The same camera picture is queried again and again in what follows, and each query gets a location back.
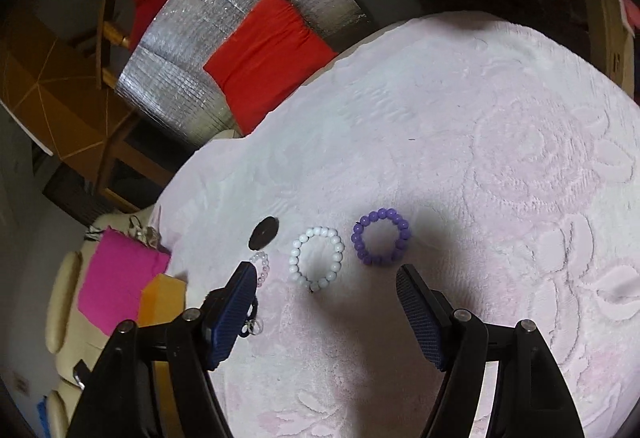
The silver foil insulation panel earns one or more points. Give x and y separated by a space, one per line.
210 8

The magenta pillow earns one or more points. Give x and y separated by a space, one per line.
120 278

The orange cardboard box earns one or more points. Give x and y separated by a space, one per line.
162 295

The beige sofa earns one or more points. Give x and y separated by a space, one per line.
65 313

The pale pink embossed blanket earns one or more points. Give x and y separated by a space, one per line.
450 143

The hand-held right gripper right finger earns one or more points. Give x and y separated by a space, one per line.
420 318

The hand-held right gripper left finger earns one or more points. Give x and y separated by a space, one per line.
232 313

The wooden side table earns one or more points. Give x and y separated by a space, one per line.
112 153

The red pillow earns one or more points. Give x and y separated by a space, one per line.
265 63

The beige patterned cloth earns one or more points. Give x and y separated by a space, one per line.
142 234

